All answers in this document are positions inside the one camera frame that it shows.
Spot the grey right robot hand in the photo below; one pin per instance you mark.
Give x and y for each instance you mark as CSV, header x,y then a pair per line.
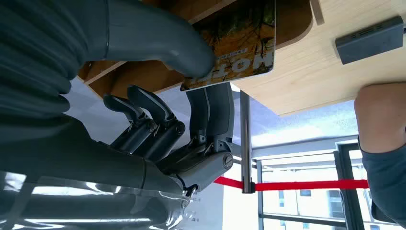
x,y
79,152

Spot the person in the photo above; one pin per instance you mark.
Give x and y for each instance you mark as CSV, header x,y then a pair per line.
x,y
380,117

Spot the clear plastic cover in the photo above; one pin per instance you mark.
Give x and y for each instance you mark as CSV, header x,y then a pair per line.
x,y
95,209

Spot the ribbed grey right arm sleeve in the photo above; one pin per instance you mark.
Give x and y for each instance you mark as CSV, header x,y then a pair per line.
x,y
38,47

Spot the chrome barrier pole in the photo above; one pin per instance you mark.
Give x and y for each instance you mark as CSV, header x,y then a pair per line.
x,y
245,143

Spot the red barrier belt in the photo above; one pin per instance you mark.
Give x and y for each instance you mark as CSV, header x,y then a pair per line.
x,y
301,185

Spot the white building outside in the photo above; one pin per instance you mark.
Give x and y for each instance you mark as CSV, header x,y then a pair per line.
x,y
317,204

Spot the grey slotted box device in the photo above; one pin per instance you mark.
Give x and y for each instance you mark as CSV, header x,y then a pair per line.
x,y
369,39

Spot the dark window frame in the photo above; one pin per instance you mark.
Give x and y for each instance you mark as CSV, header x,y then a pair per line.
x,y
347,190

